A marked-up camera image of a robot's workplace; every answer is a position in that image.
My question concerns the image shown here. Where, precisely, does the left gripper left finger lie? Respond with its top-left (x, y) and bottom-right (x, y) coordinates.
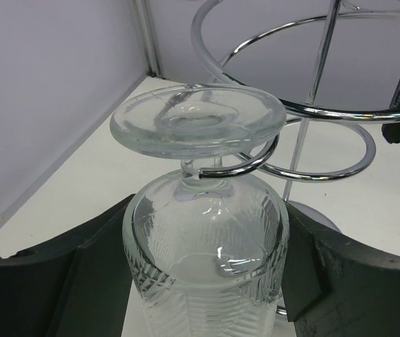
top-left (0, 197), bottom-right (132, 336)

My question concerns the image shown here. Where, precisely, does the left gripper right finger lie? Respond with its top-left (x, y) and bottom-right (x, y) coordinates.
top-left (282, 204), bottom-right (400, 336)

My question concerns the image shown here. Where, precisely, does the wine glass back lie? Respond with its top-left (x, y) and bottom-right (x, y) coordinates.
top-left (109, 84), bottom-right (289, 336)

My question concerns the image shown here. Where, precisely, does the chrome wine glass rack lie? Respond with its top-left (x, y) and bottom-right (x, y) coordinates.
top-left (171, 0), bottom-right (400, 315)

